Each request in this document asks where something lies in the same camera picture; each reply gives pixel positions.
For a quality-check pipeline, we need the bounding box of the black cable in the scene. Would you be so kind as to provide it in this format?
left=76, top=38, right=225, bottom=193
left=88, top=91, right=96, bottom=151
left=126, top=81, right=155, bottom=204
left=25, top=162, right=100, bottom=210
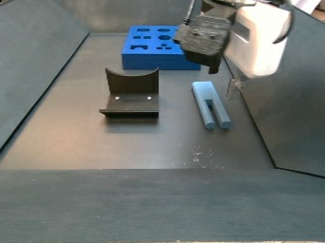
left=182, top=0, right=196, bottom=27

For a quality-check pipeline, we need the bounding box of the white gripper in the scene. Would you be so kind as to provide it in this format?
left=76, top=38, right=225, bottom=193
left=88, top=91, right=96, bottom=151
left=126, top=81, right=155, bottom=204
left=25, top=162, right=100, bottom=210
left=225, top=2, right=290, bottom=97

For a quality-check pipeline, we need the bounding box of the black curved fixture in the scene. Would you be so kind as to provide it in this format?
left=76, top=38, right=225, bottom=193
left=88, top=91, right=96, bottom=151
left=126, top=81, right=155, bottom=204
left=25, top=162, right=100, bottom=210
left=99, top=69, right=159, bottom=117

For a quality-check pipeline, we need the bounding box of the light blue square-circle object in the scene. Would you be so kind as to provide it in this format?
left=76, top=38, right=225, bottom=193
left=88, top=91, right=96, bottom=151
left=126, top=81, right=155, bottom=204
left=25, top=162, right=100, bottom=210
left=191, top=81, right=233, bottom=130

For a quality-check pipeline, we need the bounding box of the blue block with shaped holes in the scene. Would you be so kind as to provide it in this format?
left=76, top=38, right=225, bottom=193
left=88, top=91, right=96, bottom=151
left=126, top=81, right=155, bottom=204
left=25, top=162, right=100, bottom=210
left=122, top=26, right=201, bottom=70

